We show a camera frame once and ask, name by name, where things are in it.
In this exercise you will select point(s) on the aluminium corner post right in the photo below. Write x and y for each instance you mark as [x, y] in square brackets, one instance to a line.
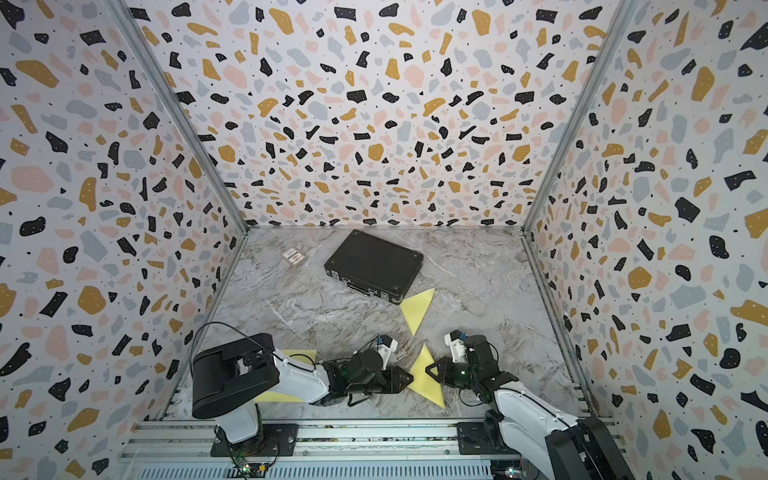
[616, 29]

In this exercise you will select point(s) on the aluminium corner post left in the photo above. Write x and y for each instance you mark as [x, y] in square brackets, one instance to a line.
[123, 19]

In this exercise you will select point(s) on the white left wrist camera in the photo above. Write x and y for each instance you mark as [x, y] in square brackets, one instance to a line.
[386, 347]

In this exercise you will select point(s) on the yellow square paper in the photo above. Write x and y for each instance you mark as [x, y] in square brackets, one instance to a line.
[301, 379]
[422, 383]
[414, 309]

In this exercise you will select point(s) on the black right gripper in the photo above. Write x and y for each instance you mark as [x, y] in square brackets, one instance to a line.
[444, 365]

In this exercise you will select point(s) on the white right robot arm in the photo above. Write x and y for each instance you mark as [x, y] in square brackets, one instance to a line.
[556, 444]

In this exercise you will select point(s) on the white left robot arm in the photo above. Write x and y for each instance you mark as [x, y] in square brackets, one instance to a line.
[227, 380]

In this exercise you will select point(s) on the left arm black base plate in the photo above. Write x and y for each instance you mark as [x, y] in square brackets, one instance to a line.
[272, 440]

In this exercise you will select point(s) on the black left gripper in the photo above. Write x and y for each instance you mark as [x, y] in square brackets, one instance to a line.
[394, 376]

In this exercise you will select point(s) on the aluminium mounting rail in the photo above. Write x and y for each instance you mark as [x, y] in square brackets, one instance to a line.
[324, 449]

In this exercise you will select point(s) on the aluminium corner post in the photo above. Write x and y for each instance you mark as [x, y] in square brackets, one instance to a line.
[123, 19]
[616, 29]

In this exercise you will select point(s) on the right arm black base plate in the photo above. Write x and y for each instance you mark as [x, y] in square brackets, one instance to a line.
[473, 439]

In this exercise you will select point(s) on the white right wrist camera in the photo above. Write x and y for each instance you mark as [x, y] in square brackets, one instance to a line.
[455, 341]

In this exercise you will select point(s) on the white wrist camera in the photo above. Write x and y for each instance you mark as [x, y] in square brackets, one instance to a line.
[455, 341]
[386, 347]

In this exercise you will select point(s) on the playing card box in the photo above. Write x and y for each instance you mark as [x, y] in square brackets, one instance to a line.
[294, 256]

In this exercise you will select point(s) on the black hard carrying case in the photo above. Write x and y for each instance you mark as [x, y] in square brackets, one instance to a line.
[374, 266]

